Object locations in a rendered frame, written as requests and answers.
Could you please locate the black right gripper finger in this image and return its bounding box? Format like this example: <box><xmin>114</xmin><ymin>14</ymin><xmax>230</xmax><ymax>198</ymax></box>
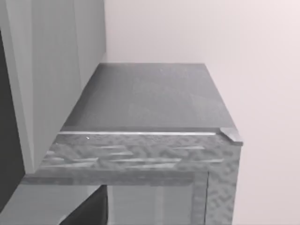
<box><xmin>59</xmin><ymin>185</ymin><xmax>109</xmax><ymax>225</ymax></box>

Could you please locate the grey cabinet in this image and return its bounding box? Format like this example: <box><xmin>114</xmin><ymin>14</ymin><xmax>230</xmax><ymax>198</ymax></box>
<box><xmin>22</xmin><ymin>62</ymin><xmax>244</xmax><ymax>225</ymax></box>

